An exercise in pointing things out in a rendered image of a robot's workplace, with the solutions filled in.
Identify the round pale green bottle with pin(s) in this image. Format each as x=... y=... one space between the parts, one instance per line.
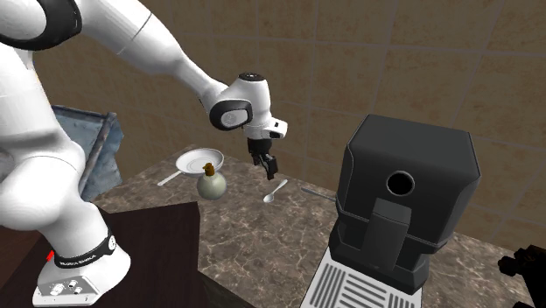
x=211 y=186

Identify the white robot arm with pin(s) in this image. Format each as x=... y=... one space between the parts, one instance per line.
x=51 y=140

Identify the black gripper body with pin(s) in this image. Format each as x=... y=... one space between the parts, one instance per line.
x=258 y=148

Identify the black coffee machine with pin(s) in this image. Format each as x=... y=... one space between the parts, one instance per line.
x=396 y=200

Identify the dark brown robot stand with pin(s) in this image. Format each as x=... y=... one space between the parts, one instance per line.
x=145 y=256

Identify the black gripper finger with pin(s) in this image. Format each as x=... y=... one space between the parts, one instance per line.
x=270 y=166

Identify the white spoon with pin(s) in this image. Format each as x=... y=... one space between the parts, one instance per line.
x=273 y=193

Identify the grey metal utensil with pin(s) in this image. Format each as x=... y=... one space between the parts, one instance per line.
x=317 y=194

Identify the white frying pan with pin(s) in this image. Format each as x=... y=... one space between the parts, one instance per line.
x=197 y=161

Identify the black angular object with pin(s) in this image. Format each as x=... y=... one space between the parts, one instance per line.
x=525 y=268

